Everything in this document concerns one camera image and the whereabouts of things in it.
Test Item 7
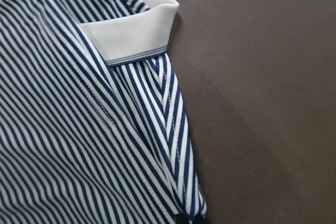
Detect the blue white striped polo shirt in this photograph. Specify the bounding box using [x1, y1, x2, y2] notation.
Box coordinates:
[1, 0, 207, 223]

